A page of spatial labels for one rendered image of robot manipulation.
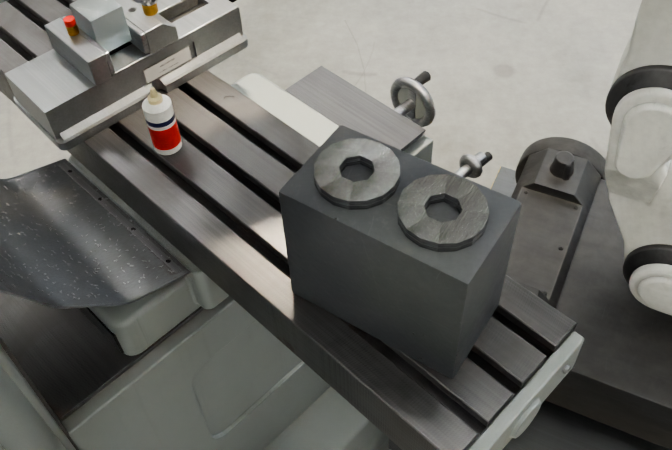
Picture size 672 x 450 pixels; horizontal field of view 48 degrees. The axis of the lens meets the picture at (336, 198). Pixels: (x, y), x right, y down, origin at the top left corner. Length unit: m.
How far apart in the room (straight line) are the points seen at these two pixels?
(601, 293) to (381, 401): 0.70
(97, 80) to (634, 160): 0.77
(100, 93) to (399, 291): 0.58
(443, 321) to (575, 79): 2.06
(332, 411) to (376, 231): 0.99
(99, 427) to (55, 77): 0.51
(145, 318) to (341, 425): 0.70
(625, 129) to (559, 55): 1.77
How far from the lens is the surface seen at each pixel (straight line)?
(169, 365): 1.20
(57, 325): 1.23
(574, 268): 1.49
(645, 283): 1.34
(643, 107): 1.09
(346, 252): 0.79
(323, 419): 1.70
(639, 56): 1.10
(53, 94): 1.16
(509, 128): 2.55
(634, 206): 1.29
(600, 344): 1.41
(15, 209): 1.16
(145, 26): 1.17
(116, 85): 1.17
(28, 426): 1.03
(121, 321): 1.09
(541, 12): 3.06
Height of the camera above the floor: 1.74
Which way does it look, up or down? 49 degrees down
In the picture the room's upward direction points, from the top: 3 degrees counter-clockwise
